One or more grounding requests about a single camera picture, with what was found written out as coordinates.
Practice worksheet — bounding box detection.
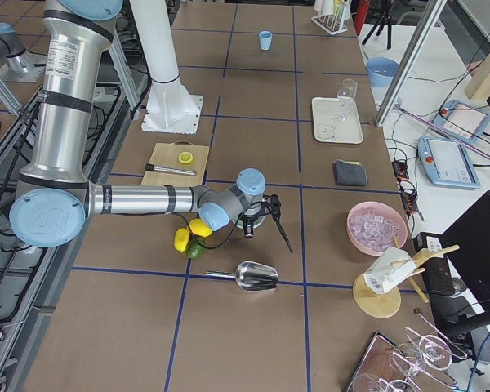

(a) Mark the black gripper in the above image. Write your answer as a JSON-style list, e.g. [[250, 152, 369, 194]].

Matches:
[[262, 194, 293, 252]]

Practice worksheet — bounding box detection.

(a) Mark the mint green bowl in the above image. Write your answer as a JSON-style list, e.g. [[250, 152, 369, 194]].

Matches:
[[237, 214, 265, 229]]

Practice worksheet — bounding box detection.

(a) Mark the light blue plastic cup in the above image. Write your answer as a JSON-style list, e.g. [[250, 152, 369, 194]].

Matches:
[[258, 30, 273, 51]]

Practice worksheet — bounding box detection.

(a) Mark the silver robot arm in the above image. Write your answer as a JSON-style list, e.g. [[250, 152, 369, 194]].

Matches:
[[9, 1, 281, 247], [0, 22, 47, 82]]

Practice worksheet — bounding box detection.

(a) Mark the pink bowl of ice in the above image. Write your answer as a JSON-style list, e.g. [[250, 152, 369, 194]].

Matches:
[[346, 201, 408, 256]]

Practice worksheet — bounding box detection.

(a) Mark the shiny metal scoop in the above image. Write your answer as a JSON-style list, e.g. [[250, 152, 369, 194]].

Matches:
[[206, 261, 278, 292]]

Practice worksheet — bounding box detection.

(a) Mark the yellow lemon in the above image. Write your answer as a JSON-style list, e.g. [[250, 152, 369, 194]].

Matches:
[[189, 218, 212, 238], [173, 228, 190, 252]]

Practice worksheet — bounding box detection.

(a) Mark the dark grey folded cloth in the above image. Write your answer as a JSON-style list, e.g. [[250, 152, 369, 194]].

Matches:
[[332, 160, 368, 186]]

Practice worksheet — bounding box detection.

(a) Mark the green lime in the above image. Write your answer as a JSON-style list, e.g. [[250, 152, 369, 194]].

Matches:
[[185, 238, 205, 260]]

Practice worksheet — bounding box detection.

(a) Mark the half lemon slice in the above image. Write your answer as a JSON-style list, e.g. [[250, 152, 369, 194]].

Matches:
[[178, 151, 194, 165]]

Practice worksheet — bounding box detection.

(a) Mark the cream bear tray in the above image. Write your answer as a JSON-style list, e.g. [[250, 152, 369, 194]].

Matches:
[[311, 97, 363, 145]]

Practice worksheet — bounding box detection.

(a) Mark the wooden cutting board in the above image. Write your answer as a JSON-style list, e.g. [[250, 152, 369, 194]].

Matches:
[[141, 143, 210, 187]]

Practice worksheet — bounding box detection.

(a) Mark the wooden stand with carton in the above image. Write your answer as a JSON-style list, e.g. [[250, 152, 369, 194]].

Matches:
[[353, 245, 460, 319]]

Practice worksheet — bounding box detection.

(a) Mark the clear wine glass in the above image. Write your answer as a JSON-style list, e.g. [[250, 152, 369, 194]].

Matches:
[[332, 78, 358, 124]]

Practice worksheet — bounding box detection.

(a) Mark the near blue teach pendant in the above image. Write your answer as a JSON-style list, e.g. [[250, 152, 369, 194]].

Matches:
[[417, 136, 480, 189]]

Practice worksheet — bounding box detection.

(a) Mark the blue teach pendant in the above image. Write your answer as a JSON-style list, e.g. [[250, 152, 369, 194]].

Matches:
[[432, 100, 490, 145], [417, 136, 480, 189]]

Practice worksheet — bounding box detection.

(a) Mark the black laptop monitor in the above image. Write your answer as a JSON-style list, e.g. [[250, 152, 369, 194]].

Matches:
[[434, 190, 490, 337]]

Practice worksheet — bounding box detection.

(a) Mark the far blue teach pendant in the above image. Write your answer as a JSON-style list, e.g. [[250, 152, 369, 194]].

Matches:
[[432, 100, 490, 145]]

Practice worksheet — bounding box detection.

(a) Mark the black handled knife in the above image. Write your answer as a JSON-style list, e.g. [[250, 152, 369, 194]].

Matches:
[[145, 163, 197, 176]]

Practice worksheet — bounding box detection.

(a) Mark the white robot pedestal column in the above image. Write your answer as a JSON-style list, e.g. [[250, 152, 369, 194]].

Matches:
[[130, 0, 203, 135]]

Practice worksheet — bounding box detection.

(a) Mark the white wire cup rack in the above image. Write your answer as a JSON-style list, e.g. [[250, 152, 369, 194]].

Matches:
[[311, 0, 350, 35]]

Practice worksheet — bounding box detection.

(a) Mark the black camera tripod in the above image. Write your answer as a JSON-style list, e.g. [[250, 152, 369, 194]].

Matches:
[[362, 0, 393, 50]]

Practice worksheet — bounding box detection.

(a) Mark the aluminium frame post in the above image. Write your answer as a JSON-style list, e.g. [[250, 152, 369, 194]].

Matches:
[[375, 0, 447, 127]]

